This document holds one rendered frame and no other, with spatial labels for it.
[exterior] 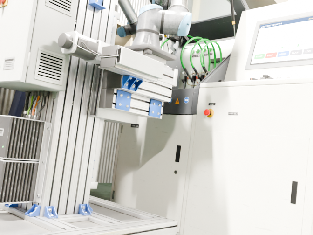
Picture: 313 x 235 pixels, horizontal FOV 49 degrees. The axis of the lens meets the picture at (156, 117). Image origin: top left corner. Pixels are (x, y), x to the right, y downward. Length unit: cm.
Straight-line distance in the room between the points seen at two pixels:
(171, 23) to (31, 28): 66
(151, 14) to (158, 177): 100
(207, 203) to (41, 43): 117
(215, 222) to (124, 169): 81
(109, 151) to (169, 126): 266
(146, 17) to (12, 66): 67
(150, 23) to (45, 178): 87
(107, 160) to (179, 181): 275
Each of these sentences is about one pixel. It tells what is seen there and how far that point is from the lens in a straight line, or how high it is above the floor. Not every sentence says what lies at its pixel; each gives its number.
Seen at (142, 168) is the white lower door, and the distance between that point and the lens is 230.
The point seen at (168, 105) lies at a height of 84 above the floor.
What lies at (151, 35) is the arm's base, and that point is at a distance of 172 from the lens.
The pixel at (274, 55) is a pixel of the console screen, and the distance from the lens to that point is 215.
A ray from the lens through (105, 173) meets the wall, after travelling 475.
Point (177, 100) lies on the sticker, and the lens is 214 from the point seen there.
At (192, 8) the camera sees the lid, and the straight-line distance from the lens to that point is 271.
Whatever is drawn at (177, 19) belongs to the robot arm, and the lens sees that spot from 174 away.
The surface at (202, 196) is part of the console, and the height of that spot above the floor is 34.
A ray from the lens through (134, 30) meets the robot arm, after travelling 241.
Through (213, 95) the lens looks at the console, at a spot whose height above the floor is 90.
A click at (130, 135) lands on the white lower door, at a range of 242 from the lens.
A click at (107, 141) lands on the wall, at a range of 471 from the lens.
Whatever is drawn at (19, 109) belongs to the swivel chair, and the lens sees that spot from 338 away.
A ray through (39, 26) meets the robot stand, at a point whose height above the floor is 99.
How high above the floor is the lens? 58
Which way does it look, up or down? 5 degrees up
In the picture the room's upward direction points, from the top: 7 degrees clockwise
